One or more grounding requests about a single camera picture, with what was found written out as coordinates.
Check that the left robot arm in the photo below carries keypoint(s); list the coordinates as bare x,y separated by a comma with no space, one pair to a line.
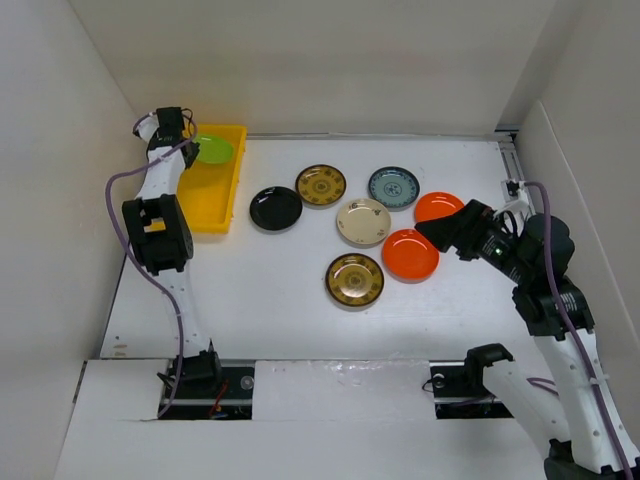
162,243

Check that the orange plate far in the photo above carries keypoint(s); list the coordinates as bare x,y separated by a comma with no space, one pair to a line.
435,205

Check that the blue white patterned plate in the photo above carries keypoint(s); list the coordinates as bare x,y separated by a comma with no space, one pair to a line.
394,187

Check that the orange plate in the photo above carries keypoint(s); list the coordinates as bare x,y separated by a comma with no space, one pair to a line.
409,256
435,205

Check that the green plate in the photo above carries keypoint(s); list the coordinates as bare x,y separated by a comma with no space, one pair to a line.
214,150

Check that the yellow patterned plate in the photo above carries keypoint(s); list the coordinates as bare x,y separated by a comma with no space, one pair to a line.
354,280
320,185

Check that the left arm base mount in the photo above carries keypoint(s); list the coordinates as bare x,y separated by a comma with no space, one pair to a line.
230,399

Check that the black plate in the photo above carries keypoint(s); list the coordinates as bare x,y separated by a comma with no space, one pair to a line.
275,208

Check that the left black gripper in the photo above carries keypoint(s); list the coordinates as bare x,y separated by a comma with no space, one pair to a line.
194,146

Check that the yellow plastic bin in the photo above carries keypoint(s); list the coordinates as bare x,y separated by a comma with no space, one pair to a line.
206,193

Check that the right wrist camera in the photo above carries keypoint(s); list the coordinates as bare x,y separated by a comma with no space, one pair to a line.
515,193

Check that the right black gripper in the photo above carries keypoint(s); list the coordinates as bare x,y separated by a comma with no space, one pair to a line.
467,226

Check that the cream plate with motifs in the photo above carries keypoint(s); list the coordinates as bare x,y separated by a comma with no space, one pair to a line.
363,222

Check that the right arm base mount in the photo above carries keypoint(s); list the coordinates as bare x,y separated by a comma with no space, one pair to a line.
455,398

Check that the orange plate near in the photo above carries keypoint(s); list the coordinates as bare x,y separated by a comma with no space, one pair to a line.
409,256

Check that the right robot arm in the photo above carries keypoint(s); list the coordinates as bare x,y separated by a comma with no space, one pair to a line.
572,419

